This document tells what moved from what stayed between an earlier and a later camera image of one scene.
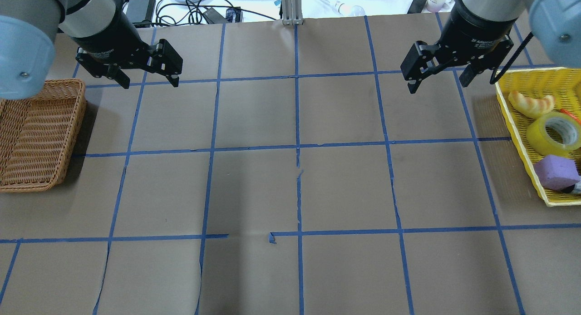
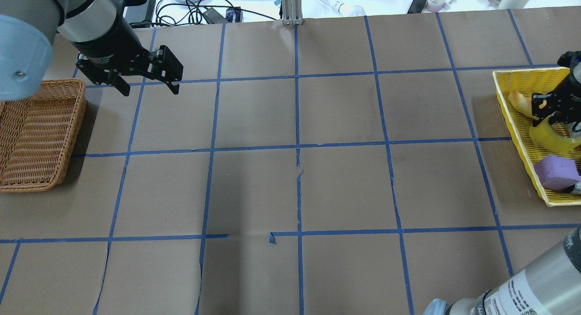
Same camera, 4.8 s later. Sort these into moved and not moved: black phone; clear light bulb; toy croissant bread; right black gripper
Moved: right black gripper
Not moved: clear light bulb; toy croissant bread; black phone
